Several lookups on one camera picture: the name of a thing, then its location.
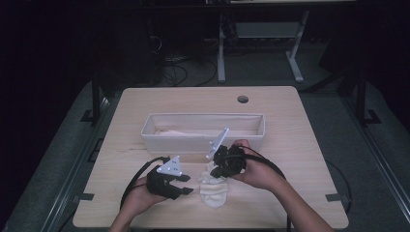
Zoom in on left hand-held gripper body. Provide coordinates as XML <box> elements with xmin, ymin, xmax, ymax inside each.
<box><xmin>146</xmin><ymin>156</ymin><xmax>184</xmax><ymax>201</ymax></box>

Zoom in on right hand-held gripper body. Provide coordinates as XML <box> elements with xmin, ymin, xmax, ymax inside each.
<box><xmin>205</xmin><ymin>127</ymin><xmax>249</xmax><ymax>178</ymax></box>

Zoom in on white fabric storage box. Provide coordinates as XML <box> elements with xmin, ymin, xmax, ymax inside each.
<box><xmin>140</xmin><ymin>112</ymin><xmax>266</xmax><ymax>155</ymax></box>

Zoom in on person's left hand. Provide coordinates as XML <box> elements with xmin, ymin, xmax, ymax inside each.
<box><xmin>121</xmin><ymin>176</ymin><xmax>168</xmax><ymax>220</ymax></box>

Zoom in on person's right hand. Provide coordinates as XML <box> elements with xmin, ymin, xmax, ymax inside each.
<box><xmin>231</xmin><ymin>138</ymin><xmax>286</xmax><ymax>191</ymax></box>

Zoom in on pale pink cloth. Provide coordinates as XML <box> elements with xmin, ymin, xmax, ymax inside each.
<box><xmin>154</xmin><ymin>129</ymin><xmax>207</xmax><ymax>137</ymax></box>

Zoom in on black table clip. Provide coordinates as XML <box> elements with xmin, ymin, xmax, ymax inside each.
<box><xmin>76</xmin><ymin>192</ymin><xmax>96</xmax><ymax>202</ymax></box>
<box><xmin>324</xmin><ymin>192</ymin><xmax>343</xmax><ymax>203</ymax></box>

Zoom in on desk with white legs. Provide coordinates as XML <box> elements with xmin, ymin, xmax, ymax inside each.
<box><xmin>206</xmin><ymin>0</ymin><xmax>356</xmax><ymax>85</ymax></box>

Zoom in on black metal stand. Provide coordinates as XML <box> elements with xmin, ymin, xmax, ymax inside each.
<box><xmin>80</xmin><ymin>72</ymin><xmax>103</xmax><ymax>126</ymax></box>
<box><xmin>355</xmin><ymin>69</ymin><xmax>382</xmax><ymax>128</ymax></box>

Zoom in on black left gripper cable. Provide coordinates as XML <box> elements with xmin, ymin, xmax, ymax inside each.
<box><xmin>119</xmin><ymin>157</ymin><xmax>170</xmax><ymax>211</ymax></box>

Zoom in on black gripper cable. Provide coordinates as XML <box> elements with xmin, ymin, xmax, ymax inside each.
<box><xmin>238</xmin><ymin>145</ymin><xmax>353</xmax><ymax>232</ymax></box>
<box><xmin>119</xmin><ymin>157</ymin><xmax>170</xmax><ymax>211</ymax></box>

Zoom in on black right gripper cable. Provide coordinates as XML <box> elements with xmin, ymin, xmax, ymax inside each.
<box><xmin>238</xmin><ymin>145</ymin><xmax>353</xmax><ymax>232</ymax></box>

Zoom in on black side bracket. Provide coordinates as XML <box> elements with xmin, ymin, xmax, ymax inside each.
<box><xmin>88</xmin><ymin>138</ymin><xmax>104</xmax><ymax>162</ymax></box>

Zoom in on metal floor rail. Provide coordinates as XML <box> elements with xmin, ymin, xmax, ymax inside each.
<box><xmin>341</xmin><ymin>96</ymin><xmax>410</xmax><ymax>224</ymax></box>
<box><xmin>40</xmin><ymin>96</ymin><xmax>109</xmax><ymax>232</ymax></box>

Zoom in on black floor cables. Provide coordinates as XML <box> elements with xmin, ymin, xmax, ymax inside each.
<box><xmin>157</xmin><ymin>54</ymin><xmax>219</xmax><ymax>87</ymax></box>

